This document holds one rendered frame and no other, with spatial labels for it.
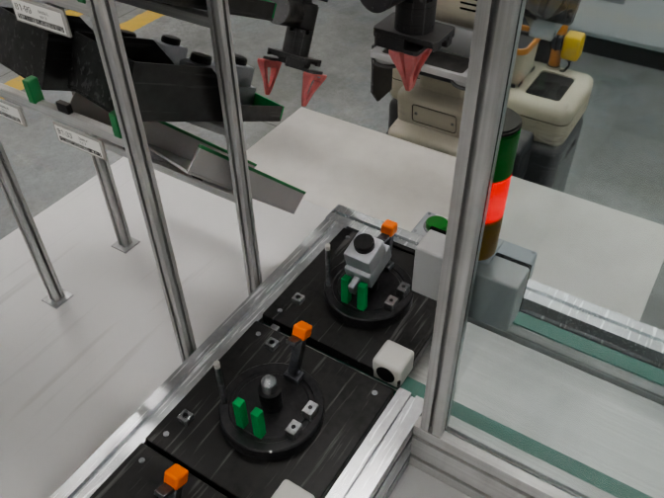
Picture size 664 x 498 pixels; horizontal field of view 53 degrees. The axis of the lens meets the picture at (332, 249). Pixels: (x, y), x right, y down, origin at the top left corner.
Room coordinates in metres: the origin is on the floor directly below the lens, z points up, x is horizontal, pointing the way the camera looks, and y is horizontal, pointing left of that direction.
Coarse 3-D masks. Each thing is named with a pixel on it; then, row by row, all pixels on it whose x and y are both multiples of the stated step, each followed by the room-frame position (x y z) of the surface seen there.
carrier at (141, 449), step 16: (144, 448) 0.47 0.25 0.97; (128, 464) 0.44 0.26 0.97; (144, 464) 0.44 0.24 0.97; (160, 464) 0.44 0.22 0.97; (112, 480) 0.42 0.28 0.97; (128, 480) 0.42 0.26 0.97; (144, 480) 0.42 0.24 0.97; (160, 480) 0.42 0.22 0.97; (192, 480) 0.42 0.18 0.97; (96, 496) 0.40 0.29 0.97; (112, 496) 0.40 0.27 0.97; (128, 496) 0.40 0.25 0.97; (144, 496) 0.40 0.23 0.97; (192, 496) 0.40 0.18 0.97; (208, 496) 0.40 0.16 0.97; (224, 496) 0.40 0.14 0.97
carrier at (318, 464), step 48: (240, 384) 0.55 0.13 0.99; (288, 384) 0.55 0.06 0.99; (336, 384) 0.56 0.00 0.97; (192, 432) 0.49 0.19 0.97; (240, 432) 0.48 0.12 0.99; (288, 432) 0.46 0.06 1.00; (336, 432) 0.48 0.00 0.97; (240, 480) 0.42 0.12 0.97; (288, 480) 0.41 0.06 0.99; (336, 480) 0.42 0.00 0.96
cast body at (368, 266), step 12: (360, 240) 0.72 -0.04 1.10; (372, 240) 0.71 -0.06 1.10; (348, 252) 0.71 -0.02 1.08; (360, 252) 0.70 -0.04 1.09; (372, 252) 0.70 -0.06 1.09; (384, 252) 0.72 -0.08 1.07; (348, 264) 0.71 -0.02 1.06; (360, 264) 0.69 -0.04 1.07; (372, 264) 0.69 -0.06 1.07; (384, 264) 0.72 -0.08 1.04; (360, 276) 0.70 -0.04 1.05; (372, 276) 0.69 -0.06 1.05
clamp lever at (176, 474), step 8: (176, 464) 0.39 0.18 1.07; (168, 472) 0.37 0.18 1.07; (176, 472) 0.37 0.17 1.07; (184, 472) 0.38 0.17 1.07; (168, 480) 0.37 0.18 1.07; (176, 480) 0.37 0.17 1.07; (184, 480) 0.37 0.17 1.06; (160, 488) 0.36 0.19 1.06; (168, 488) 0.36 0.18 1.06; (176, 488) 0.36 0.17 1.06; (160, 496) 0.35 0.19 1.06; (168, 496) 0.36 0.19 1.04; (176, 496) 0.36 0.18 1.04
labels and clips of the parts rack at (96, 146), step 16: (16, 0) 0.72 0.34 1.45; (32, 0) 0.71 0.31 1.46; (80, 0) 0.67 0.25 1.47; (16, 16) 0.73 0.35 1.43; (32, 16) 0.71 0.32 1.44; (48, 16) 0.70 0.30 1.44; (64, 16) 0.68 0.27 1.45; (64, 32) 0.69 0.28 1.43; (32, 80) 0.75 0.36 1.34; (32, 96) 0.75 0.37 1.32; (0, 112) 0.79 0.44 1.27; (16, 112) 0.77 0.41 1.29; (64, 112) 0.72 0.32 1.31; (112, 112) 0.67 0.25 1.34; (64, 128) 0.72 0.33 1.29; (80, 144) 0.71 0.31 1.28; (96, 144) 0.69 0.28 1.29; (112, 144) 0.95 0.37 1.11; (176, 176) 0.87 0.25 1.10; (192, 176) 0.86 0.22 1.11; (224, 192) 0.82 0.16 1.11
